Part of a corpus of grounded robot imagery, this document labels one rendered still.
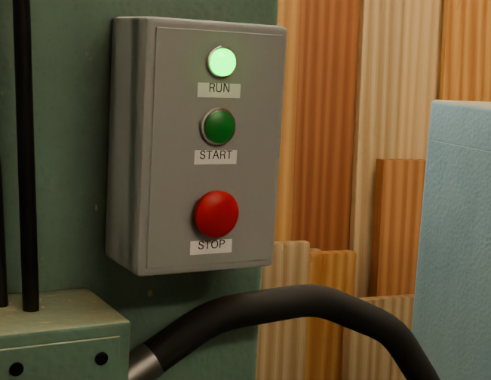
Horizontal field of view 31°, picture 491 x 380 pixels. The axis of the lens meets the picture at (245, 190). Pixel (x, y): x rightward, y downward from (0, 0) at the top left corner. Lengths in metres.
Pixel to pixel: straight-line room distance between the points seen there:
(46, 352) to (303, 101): 1.68
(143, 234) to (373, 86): 1.70
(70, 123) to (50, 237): 0.08
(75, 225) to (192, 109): 0.12
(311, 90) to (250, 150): 1.59
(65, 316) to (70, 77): 0.15
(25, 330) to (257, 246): 0.16
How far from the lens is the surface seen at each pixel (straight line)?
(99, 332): 0.54
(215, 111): 0.55
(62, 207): 0.60
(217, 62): 0.55
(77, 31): 0.59
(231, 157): 0.57
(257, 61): 0.57
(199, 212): 0.55
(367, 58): 2.21
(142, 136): 0.54
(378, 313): 0.69
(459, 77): 2.36
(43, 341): 0.53
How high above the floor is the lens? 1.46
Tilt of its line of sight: 9 degrees down
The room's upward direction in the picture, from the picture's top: 3 degrees clockwise
